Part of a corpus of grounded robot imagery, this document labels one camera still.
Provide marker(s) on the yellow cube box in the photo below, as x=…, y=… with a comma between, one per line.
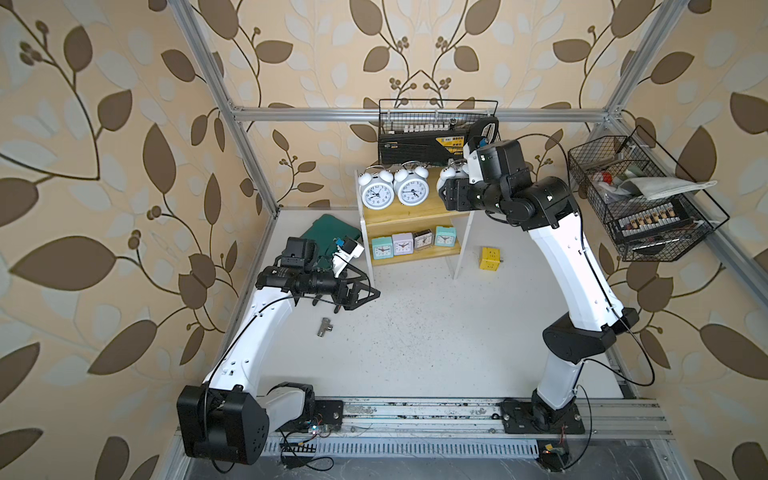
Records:
x=490, y=259

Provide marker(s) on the clear square alarm clock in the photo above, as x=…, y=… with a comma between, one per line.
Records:
x=423, y=239

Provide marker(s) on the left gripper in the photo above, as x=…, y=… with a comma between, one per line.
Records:
x=343, y=298

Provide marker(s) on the socket set tray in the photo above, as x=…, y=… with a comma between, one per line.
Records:
x=653, y=221

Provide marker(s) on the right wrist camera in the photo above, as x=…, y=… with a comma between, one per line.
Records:
x=475, y=160

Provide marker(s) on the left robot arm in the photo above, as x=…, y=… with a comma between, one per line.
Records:
x=224, y=419

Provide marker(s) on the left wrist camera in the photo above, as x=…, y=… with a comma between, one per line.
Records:
x=347, y=249

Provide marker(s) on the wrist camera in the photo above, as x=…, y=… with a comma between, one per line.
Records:
x=475, y=160
x=347, y=249

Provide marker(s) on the green plastic tool case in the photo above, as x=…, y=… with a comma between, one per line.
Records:
x=324, y=231

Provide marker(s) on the black yellow tool box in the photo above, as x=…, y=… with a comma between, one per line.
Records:
x=432, y=145

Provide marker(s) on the wooden two-tier shelf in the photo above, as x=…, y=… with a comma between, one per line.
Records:
x=398, y=218

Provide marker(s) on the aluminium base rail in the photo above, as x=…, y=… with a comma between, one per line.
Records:
x=481, y=418

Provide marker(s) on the white twin-bell clock front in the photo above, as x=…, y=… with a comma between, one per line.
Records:
x=455, y=169

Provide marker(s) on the lilac square alarm clock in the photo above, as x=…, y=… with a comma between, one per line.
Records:
x=403, y=244

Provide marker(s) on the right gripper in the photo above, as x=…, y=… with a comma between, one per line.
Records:
x=458, y=194

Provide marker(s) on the black wire basket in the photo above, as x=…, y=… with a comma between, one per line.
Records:
x=600, y=165
x=434, y=112

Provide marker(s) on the mint square alarm clock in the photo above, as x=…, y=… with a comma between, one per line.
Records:
x=382, y=248

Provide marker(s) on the small grey metal clip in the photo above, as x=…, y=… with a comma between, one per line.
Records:
x=325, y=327

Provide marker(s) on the white papers in basket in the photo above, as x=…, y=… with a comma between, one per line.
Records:
x=657, y=188

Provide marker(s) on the black wire basket back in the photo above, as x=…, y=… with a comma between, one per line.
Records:
x=434, y=112

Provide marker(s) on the white twin-bell clock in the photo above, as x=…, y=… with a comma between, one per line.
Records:
x=410, y=184
x=376, y=187
x=455, y=169

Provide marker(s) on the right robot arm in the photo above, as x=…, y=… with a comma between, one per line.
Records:
x=497, y=180

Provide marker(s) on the black wire basket right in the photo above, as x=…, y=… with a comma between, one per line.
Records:
x=600, y=165

